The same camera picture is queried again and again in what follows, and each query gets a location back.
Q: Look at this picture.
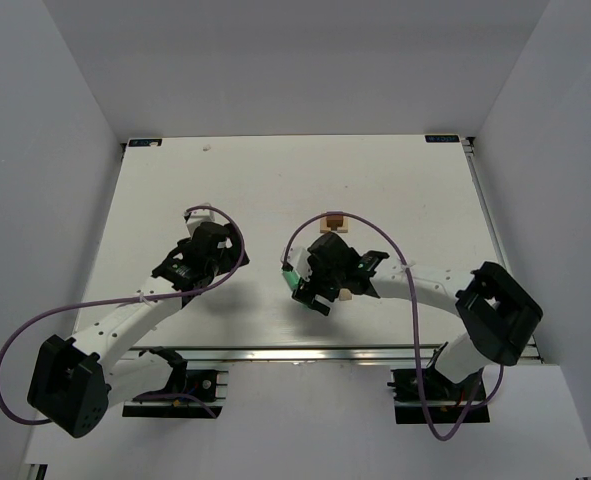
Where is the brown wood block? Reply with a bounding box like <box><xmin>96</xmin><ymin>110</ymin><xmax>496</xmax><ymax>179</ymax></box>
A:
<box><xmin>326</xmin><ymin>215</ymin><xmax>344</xmax><ymax>230</ymax></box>

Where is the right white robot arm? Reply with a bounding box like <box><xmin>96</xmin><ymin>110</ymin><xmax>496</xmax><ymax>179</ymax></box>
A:
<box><xmin>284</xmin><ymin>232</ymin><xmax>543</xmax><ymax>384</ymax></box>

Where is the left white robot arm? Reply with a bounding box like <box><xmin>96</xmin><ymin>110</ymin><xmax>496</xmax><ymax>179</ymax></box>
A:
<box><xmin>28</xmin><ymin>221</ymin><xmax>249</xmax><ymax>438</ymax></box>

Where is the small light wood block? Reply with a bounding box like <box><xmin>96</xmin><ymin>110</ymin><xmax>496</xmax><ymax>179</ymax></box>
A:
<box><xmin>339</xmin><ymin>289</ymin><xmax>352</xmax><ymax>301</ymax></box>

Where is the left blue corner label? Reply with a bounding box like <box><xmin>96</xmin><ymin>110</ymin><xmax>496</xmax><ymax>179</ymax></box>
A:
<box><xmin>127</xmin><ymin>138</ymin><xmax>162</xmax><ymax>148</ymax></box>

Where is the blue corner label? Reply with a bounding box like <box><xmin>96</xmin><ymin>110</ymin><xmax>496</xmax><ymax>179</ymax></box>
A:
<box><xmin>424</xmin><ymin>134</ymin><xmax>460</xmax><ymax>143</ymax></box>
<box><xmin>127</xmin><ymin>138</ymin><xmax>162</xmax><ymax>148</ymax></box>

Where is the right blue corner label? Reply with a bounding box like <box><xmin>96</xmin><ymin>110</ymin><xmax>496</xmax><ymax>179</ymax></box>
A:
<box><xmin>424</xmin><ymin>134</ymin><xmax>460</xmax><ymax>143</ymax></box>

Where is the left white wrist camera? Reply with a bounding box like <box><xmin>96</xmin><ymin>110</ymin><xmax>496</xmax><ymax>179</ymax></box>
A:
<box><xmin>183</xmin><ymin>202</ymin><xmax>215</xmax><ymax>237</ymax></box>

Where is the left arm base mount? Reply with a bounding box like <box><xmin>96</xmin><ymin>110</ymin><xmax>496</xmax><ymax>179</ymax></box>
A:
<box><xmin>122</xmin><ymin>347</ymin><xmax>228</xmax><ymax>419</ymax></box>

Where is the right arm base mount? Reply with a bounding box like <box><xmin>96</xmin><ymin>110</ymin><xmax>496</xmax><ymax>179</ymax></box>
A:
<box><xmin>387</xmin><ymin>368</ymin><xmax>491</xmax><ymax>425</ymax></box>

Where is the aluminium frame rail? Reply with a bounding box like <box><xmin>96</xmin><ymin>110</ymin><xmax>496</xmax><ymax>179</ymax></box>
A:
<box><xmin>462</xmin><ymin>137</ymin><xmax>544</xmax><ymax>361</ymax></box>

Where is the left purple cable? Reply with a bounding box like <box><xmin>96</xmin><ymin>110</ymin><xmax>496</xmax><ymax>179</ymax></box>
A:
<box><xmin>0</xmin><ymin>204</ymin><xmax>247</xmax><ymax>426</ymax></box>

